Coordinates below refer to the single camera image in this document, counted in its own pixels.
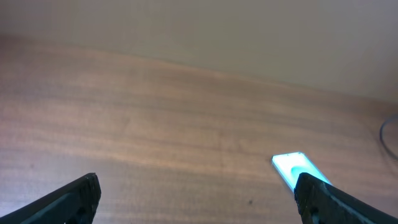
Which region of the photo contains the Galaxy S25 smartphone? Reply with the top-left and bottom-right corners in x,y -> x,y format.
271,152 -> 331,192

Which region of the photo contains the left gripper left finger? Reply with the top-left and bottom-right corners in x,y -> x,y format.
1,173 -> 101,224

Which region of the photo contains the black USB-C charging cable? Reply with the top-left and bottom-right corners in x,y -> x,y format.
379,115 -> 398,161

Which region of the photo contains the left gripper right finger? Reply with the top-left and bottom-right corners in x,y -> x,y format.
294,172 -> 397,224

